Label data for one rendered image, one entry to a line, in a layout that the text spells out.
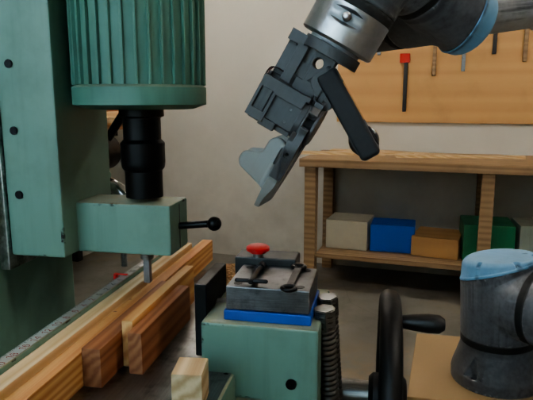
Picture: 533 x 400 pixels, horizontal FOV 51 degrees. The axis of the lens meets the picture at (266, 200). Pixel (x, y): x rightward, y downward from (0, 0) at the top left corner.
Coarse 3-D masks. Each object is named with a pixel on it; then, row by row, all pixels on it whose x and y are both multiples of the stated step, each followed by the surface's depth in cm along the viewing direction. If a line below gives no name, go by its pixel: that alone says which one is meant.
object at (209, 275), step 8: (216, 264) 72; (224, 264) 73; (208, 272) 69; (216, 272) 69; (224, 272) 73; (200, 280) 66; (208, 280) 66; (216, 280) 69; (224, 280) 73; (200, 288) 65; (208, 288) 65; (216, 288) 69; (224, 288) 73; (200, 296) 65; (208, 296) 65; (216, 296) 69; (200, 304) 65; (208, 304) 66; (200, 312) 65; (208, 312) 66; (200, 320) 65; (200, 328) 66; (200, 336) 66; (200, 344) 66; (200, 352) 66
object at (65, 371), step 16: (208, 240) 106; (192, 256) 96; (208, 256) 104; (176, 272) 88; (144, 288) 80; (64, 352) 59; (80, 352) 59; (48, 368) 56; (64, 368) 56; (80, 368) 60; (32, 384) 53; (48, 384) 54; (64, 384) 57; (80, 384) 60
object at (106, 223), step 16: (80, 208) 75; (96, 208) 75; (112, 208) 74; (128, 208) 74; (144, 208) 74; (160, 208) 73; (176, 208) 75; (80, 224) 76; (96, 224) 75; (112, 224) 75; (128, 224) 74; (144, 224) 74; (160, 224) 74; (176, 224) 76; (80, 240) 76; (96, 240) 76; (112, 240) 75; (128, 240) 75; (144, 240) 74; (160, 240) 74; (176, 240) 76; (144, 256) 78
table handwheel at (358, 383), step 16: (384, 304) 71; (400, 304) 71; (384, 320) 68; (400, 320) 68; (384, 336) 66; (400, 336) 66; (384, 352) 65; (400, 352) 64; (384, 368) 63; (400, 368) 63; (352, 384) 75; (368, 384) 75; (384, 384) 63; (400, 384) 63
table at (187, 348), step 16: (192, 304) 84; (192, 320) 78; (176, 336) 73; (192, 336) 73; (176, 352) 68; (192, 352) 68; (128, 368) 64; (160, 368) 64; (112, 384) 61; (128, 384) 61; (144, 384) 61; (160, 384) 61; (224, 384) 61
